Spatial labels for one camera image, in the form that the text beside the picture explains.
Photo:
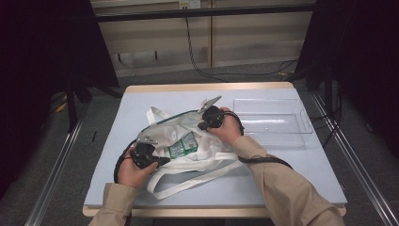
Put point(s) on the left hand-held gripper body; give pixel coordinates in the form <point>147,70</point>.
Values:
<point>144,153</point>

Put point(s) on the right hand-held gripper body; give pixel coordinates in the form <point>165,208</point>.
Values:
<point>213,114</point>

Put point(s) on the white tote bag colourful spots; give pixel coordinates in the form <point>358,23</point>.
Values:
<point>188,169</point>

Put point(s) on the person's right hand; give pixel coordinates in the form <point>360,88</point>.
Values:
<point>227,128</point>

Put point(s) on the person's left hand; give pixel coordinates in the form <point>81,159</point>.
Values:
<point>135,175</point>

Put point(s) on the green white packet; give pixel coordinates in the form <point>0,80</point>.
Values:
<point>176,150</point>
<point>190,142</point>

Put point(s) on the wooden table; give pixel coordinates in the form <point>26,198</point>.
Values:
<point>204,86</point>

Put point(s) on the clear plastic container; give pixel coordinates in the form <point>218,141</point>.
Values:
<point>273,125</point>

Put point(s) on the black metal stand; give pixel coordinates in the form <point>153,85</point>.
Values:
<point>328,94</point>
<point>71,106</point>

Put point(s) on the pale blue table mat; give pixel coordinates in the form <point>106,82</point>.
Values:
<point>282,175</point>

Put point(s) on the black horizontal bar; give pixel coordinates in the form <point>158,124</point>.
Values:
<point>200,13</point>

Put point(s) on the dark curtain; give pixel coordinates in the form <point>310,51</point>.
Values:
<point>37,62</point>
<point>363,56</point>

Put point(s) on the silver metal rail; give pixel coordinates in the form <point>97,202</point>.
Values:
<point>55,172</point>
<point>357,163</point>

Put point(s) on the white wall outlet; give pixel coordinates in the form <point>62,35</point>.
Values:
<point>189,3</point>

